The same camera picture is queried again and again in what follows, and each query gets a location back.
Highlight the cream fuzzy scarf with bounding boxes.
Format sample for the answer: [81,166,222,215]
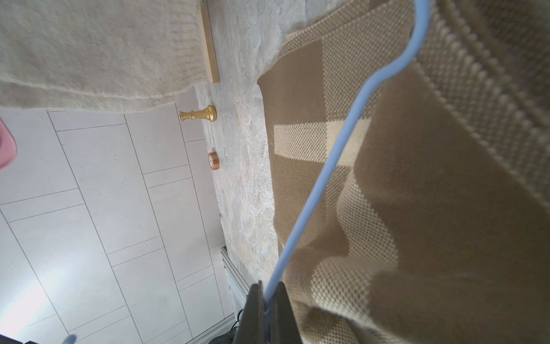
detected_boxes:
[1,1,208,113]

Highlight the gold chess piece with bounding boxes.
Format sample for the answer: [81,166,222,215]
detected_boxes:
[178,105,217,122]

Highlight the pink plastic hanger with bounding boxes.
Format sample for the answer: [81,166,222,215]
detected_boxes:
[0,120,17,169]

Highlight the wooden clothes rack frame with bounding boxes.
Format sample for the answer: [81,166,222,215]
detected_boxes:
[199,1,220,84]

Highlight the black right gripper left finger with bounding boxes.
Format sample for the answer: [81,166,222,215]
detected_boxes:
[233,281,264,344]

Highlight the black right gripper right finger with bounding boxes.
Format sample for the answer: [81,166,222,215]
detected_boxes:
[270,282,302,344]

